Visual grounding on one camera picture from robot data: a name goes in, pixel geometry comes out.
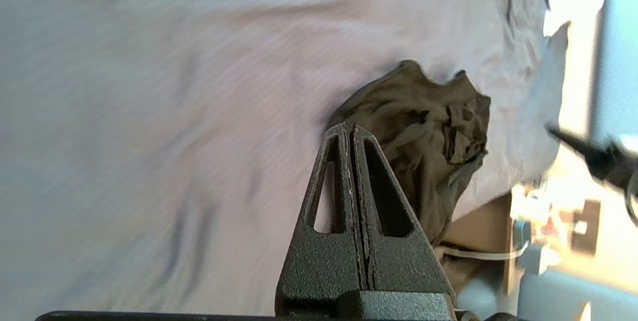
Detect thin white cable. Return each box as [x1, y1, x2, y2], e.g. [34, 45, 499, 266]
[434, 241, 530, 262]

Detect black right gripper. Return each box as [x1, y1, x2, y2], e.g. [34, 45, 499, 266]
[546, 124, 638, 197]

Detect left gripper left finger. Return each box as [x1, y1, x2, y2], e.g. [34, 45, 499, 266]
[274, 123, 368, 318]

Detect black moon print T-shirt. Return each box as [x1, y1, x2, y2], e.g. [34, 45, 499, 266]
[326, 60, 491, 248]

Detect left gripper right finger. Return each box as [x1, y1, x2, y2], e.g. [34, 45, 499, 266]
[350, 123, 457, 319]

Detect brown cardboard box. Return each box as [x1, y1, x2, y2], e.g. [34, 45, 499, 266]
[439, 192, 514, 294]

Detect blue bed sheet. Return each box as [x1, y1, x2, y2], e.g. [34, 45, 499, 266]
[0, 0, 571, 317]

